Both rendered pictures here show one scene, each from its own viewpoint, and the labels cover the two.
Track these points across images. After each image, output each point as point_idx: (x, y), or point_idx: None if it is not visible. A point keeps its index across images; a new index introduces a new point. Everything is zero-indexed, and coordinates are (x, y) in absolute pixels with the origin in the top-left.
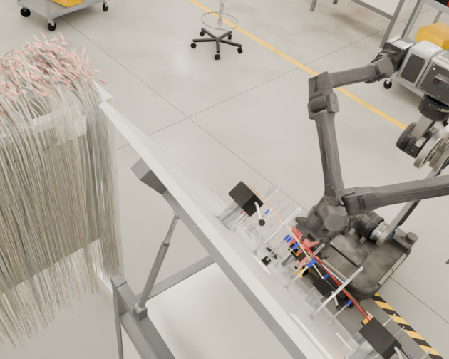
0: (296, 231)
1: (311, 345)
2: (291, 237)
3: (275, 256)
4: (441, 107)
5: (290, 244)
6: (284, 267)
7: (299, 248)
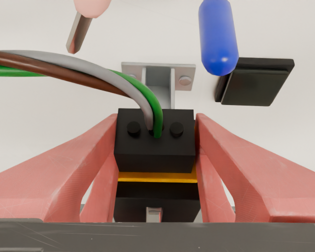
0: (248, 206)
1: None
2: (220, 58)
3: (221, 79)
4: None
5: (199, 121)
6: (142, 69)
7: (40, 66)
